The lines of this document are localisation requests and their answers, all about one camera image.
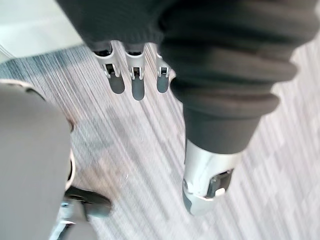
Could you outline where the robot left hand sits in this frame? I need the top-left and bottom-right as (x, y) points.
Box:
(54, 0), (320, 217)

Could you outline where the grey striped carpet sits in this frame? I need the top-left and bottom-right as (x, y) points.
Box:
(0, 42), (320, 240)

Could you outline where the robot dark foot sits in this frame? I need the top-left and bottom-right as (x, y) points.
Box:
(65, 185), (113, 219)

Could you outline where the robot silver leg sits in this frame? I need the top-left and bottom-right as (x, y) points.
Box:
(0, 79), (99, 240)

